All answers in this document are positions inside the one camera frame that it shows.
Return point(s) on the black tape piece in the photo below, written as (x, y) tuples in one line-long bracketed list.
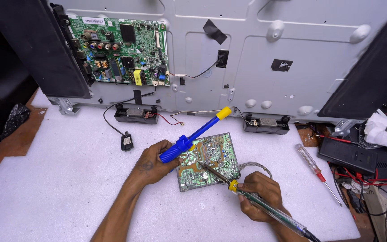
[(281, 65), (222, 58), (214, 31)]

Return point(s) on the white foam sheet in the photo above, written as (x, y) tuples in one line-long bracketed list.
[(79, 188)]

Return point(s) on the green television main board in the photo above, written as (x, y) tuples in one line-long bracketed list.
[(123, 50)]

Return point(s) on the blue yellow desoldering pump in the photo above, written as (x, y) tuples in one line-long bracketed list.
[(193, 136)]

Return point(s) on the black power adapter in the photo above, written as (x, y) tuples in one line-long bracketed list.
[(348, 156)]

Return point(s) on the person's right hand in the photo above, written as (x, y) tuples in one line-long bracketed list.
[(260, 198)]

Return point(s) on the green power supply circuit board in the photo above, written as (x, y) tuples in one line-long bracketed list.
[(210, 161)]

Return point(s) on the crumpled white paper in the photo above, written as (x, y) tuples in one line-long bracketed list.
[(383, 131)]

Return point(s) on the small black sensor module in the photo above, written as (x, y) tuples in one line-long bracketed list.
[(127, 141)]

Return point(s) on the metal stand bracket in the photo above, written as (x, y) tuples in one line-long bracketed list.
[(65, 107), (343, 127)]

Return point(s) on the grey metal television back panel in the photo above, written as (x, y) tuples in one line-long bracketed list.
[(247, 60)]

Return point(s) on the black plastic bag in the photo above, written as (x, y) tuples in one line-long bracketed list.
[(15, 119)]

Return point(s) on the black television speaker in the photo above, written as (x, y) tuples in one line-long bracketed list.
[(267, 124), (135, 114)]

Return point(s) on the person's left hand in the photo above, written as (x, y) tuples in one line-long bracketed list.
[(151, 164)]

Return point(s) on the black television frame piece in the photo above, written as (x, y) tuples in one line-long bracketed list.
[(35, 43), (371, 74)]

